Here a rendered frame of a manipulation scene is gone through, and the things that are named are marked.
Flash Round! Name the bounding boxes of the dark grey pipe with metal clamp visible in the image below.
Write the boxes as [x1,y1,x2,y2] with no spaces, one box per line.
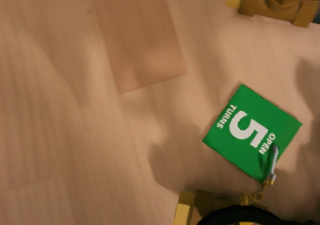
[173,0,320,225]

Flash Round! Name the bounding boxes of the green tag with chain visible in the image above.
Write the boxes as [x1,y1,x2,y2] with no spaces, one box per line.
[201,84,302,206]

